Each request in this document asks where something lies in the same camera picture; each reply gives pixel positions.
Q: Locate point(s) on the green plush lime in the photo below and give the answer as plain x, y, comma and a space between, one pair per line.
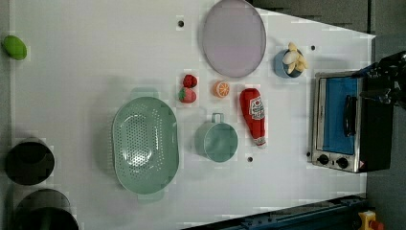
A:
14, 47

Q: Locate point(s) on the black round container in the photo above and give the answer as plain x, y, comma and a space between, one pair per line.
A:
45, 209
30, 162

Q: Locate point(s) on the green measuring cup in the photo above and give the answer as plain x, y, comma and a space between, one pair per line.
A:
216, 140

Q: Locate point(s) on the upper black round container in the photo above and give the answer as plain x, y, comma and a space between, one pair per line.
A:
30, 162

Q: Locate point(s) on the silver toaster oven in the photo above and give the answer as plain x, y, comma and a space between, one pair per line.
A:
351, 131

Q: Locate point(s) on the purple round plate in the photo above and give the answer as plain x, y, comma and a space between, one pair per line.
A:
233, 38

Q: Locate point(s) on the pink plush strawberry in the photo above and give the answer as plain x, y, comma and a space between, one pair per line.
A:
186, 95

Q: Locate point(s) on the plush orange slice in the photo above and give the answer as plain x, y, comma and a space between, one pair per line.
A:
221, 88

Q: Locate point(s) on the yellow red emergency button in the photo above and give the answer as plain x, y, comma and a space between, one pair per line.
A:
369, 221

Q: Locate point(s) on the green perforated strainer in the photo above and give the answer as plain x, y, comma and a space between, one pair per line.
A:
145, 143

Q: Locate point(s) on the lower black round container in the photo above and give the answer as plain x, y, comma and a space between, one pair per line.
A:
45, 209

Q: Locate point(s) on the blue metal frame rail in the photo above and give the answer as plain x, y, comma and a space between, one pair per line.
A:
334, 214

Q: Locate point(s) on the blue cup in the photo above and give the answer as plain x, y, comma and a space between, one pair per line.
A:
281, 69

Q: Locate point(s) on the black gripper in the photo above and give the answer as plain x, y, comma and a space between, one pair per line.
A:
390, 72

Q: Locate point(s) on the dark red plush strawberry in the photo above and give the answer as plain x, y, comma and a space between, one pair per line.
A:
190, 81

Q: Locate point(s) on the red plush ketchup bottle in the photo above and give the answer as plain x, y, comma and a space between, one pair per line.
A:
253, 112

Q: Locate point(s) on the plush peeled banana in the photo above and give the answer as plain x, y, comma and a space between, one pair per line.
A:
294, 60

